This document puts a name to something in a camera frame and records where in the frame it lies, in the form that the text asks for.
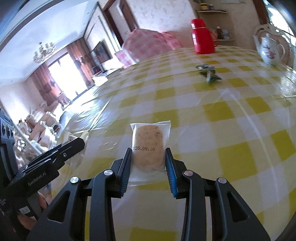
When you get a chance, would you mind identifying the clear packaged oat cookie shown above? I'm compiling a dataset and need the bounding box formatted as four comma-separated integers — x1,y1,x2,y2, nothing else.
128,120,171,186

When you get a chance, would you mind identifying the dark green snack wrapper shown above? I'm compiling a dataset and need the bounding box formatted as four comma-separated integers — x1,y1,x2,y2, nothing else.
196,63,222,84

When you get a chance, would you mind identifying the dark red window curtain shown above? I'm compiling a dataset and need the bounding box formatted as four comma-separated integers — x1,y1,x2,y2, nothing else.
30,38,94,105

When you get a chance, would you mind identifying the pink checkered food cover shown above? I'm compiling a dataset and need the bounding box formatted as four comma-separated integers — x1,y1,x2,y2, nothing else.
115,29,182,68

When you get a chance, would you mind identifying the small clear snack packet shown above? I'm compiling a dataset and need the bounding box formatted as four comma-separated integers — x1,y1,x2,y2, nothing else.
57,131,89,171

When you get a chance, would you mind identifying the white ornate chair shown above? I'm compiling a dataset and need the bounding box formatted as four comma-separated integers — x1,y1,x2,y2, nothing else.
254,24,295,68

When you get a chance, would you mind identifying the yellow white checkered tablecloth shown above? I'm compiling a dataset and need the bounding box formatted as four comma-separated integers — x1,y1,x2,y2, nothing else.
52,46,295,240

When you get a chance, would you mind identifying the wall-mounted television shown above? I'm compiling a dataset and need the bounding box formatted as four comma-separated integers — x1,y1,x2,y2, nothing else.
91,40,112,66

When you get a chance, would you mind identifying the red thermos jug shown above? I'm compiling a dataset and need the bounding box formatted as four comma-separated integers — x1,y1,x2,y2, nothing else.
191,18,217,54

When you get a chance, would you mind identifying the crystal chandelier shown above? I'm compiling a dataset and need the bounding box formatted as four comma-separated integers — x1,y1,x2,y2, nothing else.
33,42,56,63

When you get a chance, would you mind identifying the corner wall shelf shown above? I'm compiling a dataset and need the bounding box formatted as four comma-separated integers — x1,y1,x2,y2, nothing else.
195,1,236,46

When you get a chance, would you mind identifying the person's left hand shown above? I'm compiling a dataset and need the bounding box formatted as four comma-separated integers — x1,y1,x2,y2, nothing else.
16,192,49,232

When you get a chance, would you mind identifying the white floral teapot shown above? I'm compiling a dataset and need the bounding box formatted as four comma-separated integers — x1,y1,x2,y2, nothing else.
253,32,285,67

